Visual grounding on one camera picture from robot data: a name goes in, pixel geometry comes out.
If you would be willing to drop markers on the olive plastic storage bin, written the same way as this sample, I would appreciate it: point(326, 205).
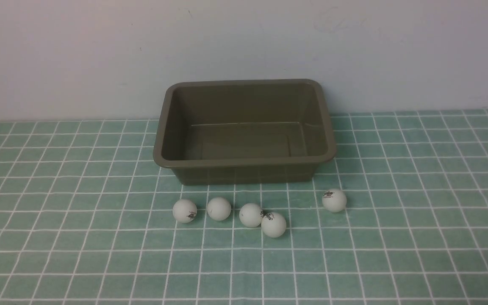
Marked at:
point(229, 132)

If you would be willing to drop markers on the green checkered table mat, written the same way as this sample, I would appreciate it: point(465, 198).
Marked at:
point(86, 218)

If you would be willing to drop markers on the white ball front printed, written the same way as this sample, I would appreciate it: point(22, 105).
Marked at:
point(273, 224)

